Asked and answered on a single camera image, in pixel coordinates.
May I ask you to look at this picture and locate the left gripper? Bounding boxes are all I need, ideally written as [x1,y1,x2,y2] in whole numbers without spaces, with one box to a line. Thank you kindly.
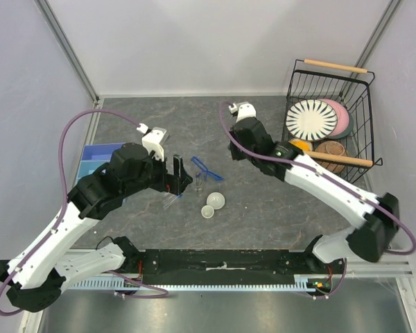
[123,149,193,198]

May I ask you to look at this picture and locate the blue capped test tube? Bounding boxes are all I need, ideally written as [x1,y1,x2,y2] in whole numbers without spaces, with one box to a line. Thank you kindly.
[162,193,182,210]

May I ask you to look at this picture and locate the black wire dish basket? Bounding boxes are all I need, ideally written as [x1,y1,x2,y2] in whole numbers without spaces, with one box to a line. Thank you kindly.
[285,60,383,183]

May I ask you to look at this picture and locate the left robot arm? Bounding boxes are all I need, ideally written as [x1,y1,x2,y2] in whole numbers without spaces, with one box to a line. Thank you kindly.
[0,143,193,312]

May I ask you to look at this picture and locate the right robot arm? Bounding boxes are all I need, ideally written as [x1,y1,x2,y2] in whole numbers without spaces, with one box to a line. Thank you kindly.
[228,117,399,273]

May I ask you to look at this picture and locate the small glass beaker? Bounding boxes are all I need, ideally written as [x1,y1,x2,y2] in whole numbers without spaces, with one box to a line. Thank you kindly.
[193,173,203,193]

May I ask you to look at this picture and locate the blue safety glasses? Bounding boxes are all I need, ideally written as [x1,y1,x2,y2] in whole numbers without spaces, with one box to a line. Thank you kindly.
[191,156,224,182]

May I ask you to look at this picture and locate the small white dish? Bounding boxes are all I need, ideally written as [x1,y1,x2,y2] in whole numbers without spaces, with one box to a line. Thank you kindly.
[200,205,215,219]

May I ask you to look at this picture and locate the large white dish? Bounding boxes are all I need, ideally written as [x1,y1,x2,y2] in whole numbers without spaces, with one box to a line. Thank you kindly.
[206,192,225,210]

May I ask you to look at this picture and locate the yellow bowl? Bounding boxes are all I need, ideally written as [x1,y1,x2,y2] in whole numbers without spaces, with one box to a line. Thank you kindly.
[289,139,313,151]

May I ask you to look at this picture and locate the white blue striped plate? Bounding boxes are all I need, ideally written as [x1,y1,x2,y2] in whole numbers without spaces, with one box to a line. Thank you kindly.
[285,99,338,142]

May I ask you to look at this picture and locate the brown wooden bowl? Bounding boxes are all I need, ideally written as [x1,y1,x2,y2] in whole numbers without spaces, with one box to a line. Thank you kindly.
[313,140,349,174]

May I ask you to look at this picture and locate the blue compartment organizer box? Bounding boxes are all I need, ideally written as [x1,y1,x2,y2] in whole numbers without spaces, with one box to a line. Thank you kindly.
[76,143,123,182]

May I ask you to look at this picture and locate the pink plate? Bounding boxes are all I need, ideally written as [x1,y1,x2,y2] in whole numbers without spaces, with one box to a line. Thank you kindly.
[320,99,349,137]

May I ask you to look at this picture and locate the dark green plate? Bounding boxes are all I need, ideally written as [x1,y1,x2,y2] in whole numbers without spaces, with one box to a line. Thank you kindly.
[328,115,354,139]

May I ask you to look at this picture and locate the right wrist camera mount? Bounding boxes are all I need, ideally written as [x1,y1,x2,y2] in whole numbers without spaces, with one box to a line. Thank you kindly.
[228,102,256,122]

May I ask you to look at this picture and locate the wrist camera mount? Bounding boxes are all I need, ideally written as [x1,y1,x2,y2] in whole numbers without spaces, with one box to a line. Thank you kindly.
[228,102,256,122]
[137,123,168,162]

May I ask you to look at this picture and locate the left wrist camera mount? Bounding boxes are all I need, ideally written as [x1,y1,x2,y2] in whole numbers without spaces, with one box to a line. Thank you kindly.
[137,123,168,162]

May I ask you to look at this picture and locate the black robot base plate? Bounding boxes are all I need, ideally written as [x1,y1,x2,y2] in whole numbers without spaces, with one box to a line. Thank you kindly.
[98,248,347,286]

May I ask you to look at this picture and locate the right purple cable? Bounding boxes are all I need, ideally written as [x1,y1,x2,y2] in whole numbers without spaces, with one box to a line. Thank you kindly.
[218,101,416,256]

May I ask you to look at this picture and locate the purple cable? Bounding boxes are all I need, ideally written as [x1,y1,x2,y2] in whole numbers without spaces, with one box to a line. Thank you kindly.
[218,101,416,256]
[0,109,150,317]

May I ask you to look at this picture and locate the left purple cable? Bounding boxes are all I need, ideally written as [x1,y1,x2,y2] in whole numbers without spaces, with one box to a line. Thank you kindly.
[0,109,150,317]

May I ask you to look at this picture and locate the light blue cable duct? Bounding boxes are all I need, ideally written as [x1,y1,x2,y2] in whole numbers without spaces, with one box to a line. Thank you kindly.
[69,275,316,292]

